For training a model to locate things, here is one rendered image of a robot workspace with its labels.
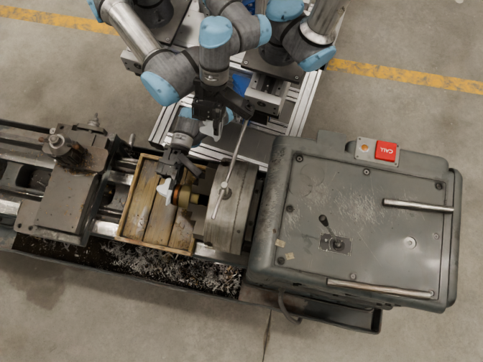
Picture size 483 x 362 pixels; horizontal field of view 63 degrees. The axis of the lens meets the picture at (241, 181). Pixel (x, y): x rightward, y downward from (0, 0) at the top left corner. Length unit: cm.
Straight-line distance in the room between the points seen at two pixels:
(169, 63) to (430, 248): 91
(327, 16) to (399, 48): 197
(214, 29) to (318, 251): 66
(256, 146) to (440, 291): 143
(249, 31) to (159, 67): 30
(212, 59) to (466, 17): 272
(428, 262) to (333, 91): 178
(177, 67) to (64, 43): 213
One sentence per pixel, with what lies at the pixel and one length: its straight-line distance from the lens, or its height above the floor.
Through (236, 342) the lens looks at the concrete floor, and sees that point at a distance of 241.
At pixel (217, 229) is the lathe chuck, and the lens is 123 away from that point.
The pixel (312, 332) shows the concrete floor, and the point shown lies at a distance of 243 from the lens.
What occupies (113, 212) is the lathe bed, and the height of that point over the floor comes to 86.
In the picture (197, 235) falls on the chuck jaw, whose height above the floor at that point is 113.
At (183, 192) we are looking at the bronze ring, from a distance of 134.
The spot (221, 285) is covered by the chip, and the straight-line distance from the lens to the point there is 185.
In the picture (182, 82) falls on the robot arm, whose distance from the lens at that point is 116.
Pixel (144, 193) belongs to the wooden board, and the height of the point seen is 88.
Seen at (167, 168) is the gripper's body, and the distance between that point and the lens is 139.
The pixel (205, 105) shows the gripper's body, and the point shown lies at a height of 146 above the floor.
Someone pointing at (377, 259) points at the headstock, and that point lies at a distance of 121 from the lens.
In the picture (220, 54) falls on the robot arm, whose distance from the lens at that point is 98.
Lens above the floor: 240
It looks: 73 degrees down
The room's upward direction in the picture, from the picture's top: 1 degrees counter-clockwise
